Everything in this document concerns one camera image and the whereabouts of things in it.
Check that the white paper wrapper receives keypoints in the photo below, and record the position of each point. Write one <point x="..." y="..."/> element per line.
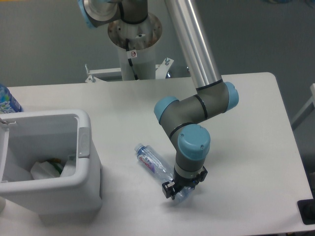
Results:
<point x="44" y="170"/>

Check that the clear plastic water bottle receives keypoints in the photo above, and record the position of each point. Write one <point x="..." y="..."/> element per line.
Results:
<point x="159" y="168"/>

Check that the blue labelled bottle at left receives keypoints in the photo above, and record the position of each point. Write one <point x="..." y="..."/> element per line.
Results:
<point x="8" y="104"/>

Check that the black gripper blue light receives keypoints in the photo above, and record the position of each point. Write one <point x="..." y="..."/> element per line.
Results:
<point x="183" y="179"/>

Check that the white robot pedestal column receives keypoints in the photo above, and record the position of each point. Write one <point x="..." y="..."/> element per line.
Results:
<point x="136" y="43"/>

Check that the yellow wrapper inside trash can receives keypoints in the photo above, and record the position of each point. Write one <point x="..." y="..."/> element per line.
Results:
<point x="57" y="164"/>

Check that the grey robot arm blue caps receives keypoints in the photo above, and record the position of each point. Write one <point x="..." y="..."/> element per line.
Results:
<point x="180" y="119"/>

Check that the white metal base frame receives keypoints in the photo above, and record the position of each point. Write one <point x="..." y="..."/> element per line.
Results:
<point x="166" y="70"/>

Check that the white plastic trash can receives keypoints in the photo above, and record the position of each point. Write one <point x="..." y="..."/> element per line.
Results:
<point x="29" y="137"/>

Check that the white frame at right edge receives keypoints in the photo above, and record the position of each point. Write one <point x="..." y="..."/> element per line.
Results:
<point x="305" y="110"/>

